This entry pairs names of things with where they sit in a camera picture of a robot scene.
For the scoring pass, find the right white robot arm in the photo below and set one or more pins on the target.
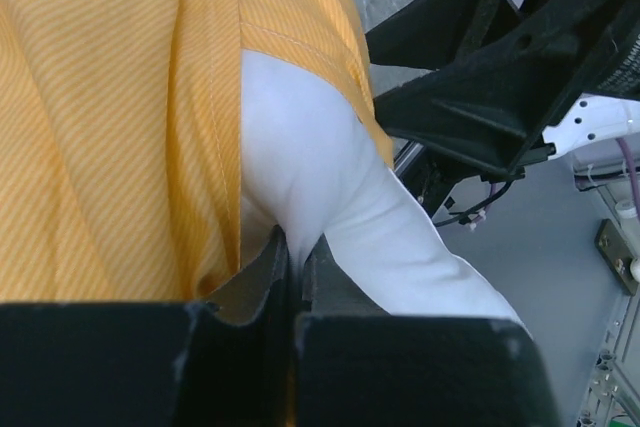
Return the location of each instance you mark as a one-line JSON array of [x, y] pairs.
[[591, 118]]

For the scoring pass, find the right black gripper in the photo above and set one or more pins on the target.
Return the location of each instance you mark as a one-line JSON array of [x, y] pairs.
[[495, 75]]

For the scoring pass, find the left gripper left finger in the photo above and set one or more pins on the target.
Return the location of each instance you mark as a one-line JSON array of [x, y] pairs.
[[220, 361]]

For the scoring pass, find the white pillow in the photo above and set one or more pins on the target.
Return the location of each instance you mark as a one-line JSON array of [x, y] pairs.
[[310, 167]]

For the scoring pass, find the yellow Mickey Mouse pillowcase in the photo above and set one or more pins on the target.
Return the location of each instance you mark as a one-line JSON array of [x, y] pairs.
[[120, 136]]

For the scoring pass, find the aluminium front rail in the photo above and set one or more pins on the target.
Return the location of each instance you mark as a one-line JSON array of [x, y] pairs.
[[424, 175]]

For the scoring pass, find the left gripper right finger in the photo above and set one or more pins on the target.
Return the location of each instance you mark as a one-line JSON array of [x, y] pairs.
[[359, 366]]

